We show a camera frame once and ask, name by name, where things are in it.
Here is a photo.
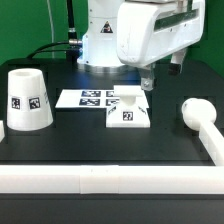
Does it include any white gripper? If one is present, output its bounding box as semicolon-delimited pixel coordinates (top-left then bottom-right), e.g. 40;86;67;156
117;0;205;91

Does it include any white lamp base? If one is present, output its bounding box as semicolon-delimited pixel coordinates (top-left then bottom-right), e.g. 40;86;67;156
106;85;150;128

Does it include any white lamp bulb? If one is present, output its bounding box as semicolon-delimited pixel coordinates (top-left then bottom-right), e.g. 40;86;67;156
181;98;217;131

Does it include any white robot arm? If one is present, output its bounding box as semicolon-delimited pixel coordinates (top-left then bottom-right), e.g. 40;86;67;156
78;0;205;91

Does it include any white lamp shade cone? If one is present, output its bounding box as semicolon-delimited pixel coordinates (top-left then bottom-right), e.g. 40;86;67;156
7;68;53;131

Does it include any white marker tag sheet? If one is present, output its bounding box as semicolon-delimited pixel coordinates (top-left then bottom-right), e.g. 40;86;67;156
55;88;150;110

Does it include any white front fence bar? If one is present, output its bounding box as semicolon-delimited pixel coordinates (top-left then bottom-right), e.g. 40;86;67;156
0;165;224;194

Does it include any white left fence block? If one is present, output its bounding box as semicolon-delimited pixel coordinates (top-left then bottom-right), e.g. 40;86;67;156
0;120;5;142

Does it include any black cable with connector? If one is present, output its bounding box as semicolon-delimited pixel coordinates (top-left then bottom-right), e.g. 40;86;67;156
27;0;84;61

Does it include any thin grey cable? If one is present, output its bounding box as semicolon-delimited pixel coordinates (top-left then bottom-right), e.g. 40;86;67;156
46;0;56;58

